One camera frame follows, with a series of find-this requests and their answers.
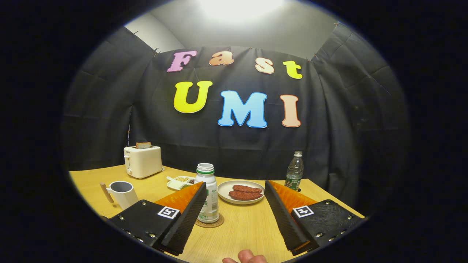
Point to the cream toaster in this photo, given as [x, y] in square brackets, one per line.
[144, 162]

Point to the round wooden coaster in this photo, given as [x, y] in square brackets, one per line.
[219, 222]

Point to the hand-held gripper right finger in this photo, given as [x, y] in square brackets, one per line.
[281, 215]

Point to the toasted bread slice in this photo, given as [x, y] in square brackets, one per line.
[143, 145]

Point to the white round plate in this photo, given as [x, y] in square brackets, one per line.
[223, 191]

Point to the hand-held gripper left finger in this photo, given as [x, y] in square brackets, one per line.
[190, 215]

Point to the clear plastic water bottle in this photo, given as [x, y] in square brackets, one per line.
[294, 175]

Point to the wooden table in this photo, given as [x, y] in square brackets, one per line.
[241, 226]

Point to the red meat patty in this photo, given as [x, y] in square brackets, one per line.
[248, 189]
[243, 196]

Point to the white divided condiment dish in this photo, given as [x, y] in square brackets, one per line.
[177, 182]

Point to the white juice bottle green label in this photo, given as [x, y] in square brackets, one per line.
[211, 197]

